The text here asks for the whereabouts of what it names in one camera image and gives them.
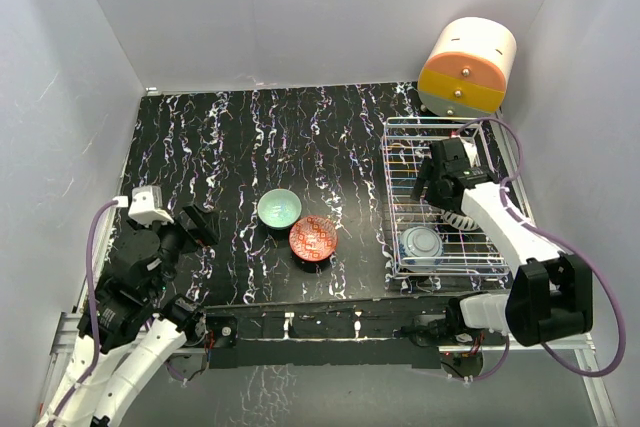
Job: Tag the round pastel drawer cabinet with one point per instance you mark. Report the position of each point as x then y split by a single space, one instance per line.
468 69

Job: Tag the black marble table mat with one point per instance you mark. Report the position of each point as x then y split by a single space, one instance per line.
224 150

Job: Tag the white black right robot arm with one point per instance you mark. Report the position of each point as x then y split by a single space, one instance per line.
551 296

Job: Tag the floral cream bowl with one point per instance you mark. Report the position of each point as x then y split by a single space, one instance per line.
471 152

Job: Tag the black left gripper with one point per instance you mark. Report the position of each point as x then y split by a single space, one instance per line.
204 235

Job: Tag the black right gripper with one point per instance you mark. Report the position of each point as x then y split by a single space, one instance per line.
427 174

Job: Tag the white bowl black striped outside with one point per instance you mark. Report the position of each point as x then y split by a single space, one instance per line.
459 222

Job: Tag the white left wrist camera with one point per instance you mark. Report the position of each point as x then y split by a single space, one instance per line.
147 207

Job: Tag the red patterned bowl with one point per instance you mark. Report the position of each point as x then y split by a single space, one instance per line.
313 238

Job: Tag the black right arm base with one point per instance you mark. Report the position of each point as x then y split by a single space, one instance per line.
424 331

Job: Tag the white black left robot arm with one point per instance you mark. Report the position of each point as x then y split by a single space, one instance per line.
125 335

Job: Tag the celadon green bowl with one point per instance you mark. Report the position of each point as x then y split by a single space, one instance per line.
279 209

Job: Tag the blue white patterned bowl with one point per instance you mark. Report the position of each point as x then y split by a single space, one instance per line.
421 246

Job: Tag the white wire dish rack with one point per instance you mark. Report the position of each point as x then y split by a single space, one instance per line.
404 144

